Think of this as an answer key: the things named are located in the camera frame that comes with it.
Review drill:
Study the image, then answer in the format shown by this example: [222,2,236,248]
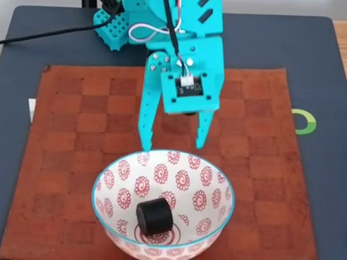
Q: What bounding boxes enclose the brown checkered leather board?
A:
[0,64,319,260]

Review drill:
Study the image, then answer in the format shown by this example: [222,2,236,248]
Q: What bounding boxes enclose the white bowl with red flowers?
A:
[91,149,236,260]

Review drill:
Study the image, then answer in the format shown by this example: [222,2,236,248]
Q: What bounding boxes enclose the black camera cable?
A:
[163,0,191,82]

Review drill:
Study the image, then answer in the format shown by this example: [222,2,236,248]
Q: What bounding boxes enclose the pink and white wires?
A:
[128,0,188,43]

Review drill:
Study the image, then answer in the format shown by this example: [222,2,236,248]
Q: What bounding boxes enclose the black cylinder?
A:
[135,197,175,236]

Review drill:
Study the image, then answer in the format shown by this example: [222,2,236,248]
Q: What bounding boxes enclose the white paper piece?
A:
[28,98,37,123]

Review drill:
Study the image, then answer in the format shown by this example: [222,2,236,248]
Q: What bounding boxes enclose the teal framed camera module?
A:
[160,70,221,117]

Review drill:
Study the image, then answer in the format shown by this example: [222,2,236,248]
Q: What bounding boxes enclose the black power cable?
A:
[0,5,123,46]

